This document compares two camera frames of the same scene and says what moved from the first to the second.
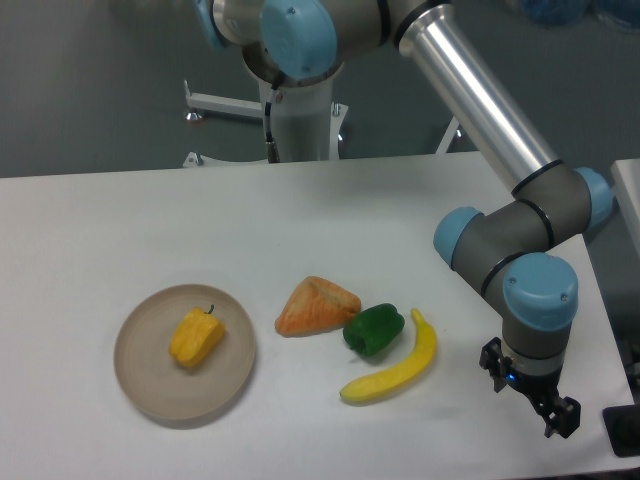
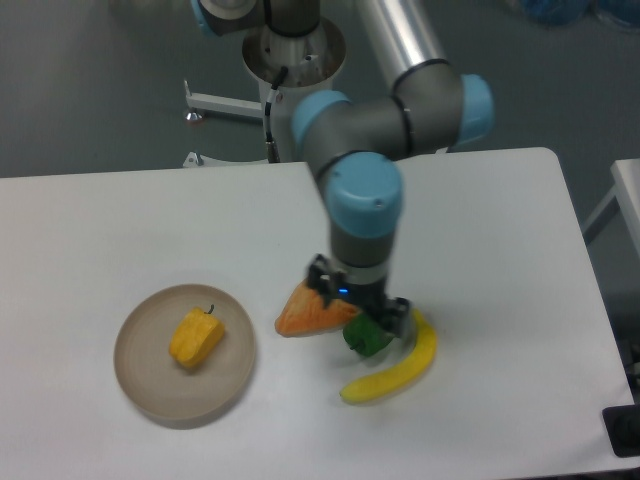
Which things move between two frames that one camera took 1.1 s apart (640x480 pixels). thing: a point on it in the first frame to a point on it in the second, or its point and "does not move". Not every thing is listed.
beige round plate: x=158 y=381 does not move
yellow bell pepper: x=195 y=337 does not move
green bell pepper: x=373 y=330 does not move
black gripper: x=561 y=413 to x=367 y=292
